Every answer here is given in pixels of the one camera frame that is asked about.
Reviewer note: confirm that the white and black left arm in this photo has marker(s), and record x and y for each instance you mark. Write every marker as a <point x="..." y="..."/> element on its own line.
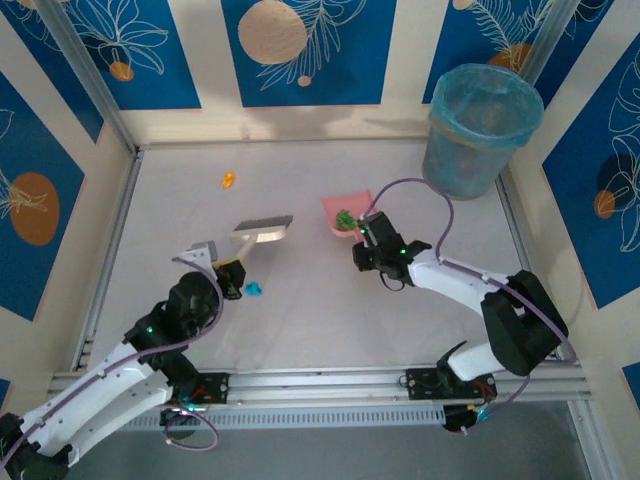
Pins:
<point x="100" y="395"/>

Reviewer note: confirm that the wide aluminium frame rail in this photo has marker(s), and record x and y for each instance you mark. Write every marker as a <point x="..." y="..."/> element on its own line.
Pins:
<point x="320" y="387"/>

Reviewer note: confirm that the blue paper scrap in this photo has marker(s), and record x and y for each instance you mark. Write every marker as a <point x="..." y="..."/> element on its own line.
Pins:
<point x="253" y="289"/>

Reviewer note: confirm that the orange paper scrap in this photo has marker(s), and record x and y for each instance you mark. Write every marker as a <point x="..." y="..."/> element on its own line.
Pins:
<point x="227" y="180"/>

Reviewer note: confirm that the green paper scrap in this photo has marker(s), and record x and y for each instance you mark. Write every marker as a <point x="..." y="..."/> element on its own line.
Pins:
<point x="344" y="220"/>

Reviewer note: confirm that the pink plastic dustpan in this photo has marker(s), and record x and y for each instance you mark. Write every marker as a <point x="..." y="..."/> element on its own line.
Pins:
<point x="340" y="202"/>

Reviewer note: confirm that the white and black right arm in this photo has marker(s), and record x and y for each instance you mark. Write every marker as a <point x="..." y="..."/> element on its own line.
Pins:
<point x="450" y="280"/>

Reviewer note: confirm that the blue plastic bin liner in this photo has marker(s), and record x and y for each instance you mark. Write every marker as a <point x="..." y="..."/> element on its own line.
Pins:
<point x="530" y="120"/>

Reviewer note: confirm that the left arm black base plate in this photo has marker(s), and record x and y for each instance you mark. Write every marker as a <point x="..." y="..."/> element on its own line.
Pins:
<point x="220" y="387"/>

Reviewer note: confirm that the blue floral wall poster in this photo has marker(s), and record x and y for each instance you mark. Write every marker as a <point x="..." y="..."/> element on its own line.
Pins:
<point x="575" y="240"/>
<point x="60" y="90"/>
<point x="350" y="75"/>
<point x="30" y="150"/>
<point x="455" y="45"/>
<point x="165" y="85"/>

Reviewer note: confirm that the grey round trash bin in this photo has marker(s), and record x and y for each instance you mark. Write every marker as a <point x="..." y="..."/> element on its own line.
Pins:
<point x="450" y="170"/>

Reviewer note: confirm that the aluminium table edge rail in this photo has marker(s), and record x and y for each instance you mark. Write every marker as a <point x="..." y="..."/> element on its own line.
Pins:
<point x="122" y="210"/>
<point x="517" y="227"/>

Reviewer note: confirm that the aluminium frame post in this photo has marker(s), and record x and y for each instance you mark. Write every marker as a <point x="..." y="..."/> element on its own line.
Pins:
<point x="563" y="35"/>
<point x="90" y="70"/>

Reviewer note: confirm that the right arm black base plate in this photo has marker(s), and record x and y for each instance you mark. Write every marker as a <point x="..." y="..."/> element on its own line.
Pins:
<point x="417" y="382"/>

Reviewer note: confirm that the white brush with grey bristles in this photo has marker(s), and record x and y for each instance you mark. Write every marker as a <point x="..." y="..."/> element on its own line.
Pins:
<point x="262" y="232"/>

